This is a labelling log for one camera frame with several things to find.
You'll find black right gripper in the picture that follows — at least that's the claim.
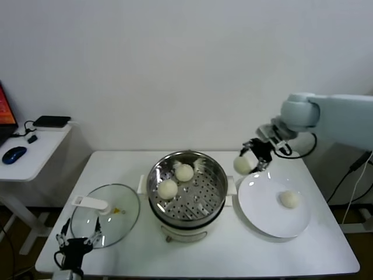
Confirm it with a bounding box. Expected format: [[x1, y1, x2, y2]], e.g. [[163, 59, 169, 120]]
[[240, 116, 290, 175]]

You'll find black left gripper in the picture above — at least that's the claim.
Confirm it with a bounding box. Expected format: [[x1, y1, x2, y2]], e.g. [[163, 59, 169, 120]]
[[56, 218, 103, 271]]

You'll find white steamed baozi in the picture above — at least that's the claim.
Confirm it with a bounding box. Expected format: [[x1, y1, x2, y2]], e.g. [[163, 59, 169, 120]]
[[174, 163, 195, 183], [233, 156, 256, 176], [157, 179, 179, 201], [279, 190, 301, 209]]

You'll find stainless steel steamer basket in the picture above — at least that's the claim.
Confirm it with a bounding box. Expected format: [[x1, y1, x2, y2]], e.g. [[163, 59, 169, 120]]
[[146, 150, 228, 220]]

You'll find white round plate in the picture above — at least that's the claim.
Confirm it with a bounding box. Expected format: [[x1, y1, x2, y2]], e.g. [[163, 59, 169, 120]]
[[237, 171, 311, 239]]

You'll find white side desk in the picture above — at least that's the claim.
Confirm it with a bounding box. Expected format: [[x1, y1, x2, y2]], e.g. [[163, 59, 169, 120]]
[[0, 122, 80, 256]]

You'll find blue computer mouse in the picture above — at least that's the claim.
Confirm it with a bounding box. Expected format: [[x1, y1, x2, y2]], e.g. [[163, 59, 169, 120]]
[[2, 146, 27, 163]]

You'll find flat black box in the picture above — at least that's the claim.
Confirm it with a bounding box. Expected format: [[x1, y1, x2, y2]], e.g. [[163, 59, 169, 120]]
[[32, 115, 72, 128]]

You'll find white desk foot bar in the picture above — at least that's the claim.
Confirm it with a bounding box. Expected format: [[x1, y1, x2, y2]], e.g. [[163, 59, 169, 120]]
[[339, 223, 373, 235]]

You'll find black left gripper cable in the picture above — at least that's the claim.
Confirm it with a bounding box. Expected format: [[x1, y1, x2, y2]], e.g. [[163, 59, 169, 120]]
[[54, 250, 67, 271]]

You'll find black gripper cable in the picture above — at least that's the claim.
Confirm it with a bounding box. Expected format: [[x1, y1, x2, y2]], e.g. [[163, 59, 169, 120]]
[[273, 132, 318, 160], [54, 250, 67, 271]]

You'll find glass lid with white handle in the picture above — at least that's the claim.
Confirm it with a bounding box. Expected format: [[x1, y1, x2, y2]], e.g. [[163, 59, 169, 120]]
[[71, 183, 142, 249]]

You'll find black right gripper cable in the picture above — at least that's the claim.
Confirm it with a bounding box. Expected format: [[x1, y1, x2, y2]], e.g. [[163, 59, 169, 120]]
[[273, 132, 318, 160]]

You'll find black floor cable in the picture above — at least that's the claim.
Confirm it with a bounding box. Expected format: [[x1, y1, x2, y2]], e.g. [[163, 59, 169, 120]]
[[0, 223, 15, 277]]

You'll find white power cable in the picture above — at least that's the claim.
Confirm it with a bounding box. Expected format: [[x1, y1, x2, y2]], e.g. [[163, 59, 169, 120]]
[[339, 151, 373, 226]]

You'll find thin black desk cable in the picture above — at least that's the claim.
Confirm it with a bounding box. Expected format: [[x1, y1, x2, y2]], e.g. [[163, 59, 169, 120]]
[[10, 120, 40, 138]]

